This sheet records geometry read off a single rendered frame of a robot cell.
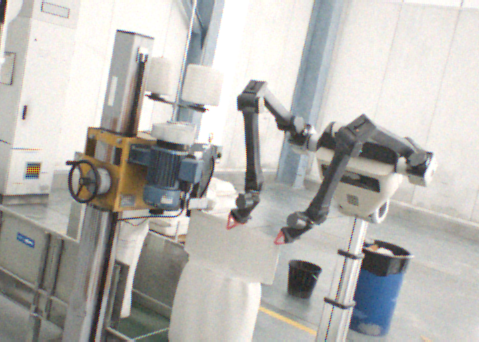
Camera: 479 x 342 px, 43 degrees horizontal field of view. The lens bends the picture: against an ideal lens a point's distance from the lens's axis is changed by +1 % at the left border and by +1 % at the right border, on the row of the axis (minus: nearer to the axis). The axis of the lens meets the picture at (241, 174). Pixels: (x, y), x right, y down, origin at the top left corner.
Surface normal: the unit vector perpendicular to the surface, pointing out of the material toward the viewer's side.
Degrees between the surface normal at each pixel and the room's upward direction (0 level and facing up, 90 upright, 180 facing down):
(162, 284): 90
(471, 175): 90
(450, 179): 90
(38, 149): 90
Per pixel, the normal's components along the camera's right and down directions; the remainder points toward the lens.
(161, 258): -0.57, 0.00
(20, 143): 0.80, 0.25
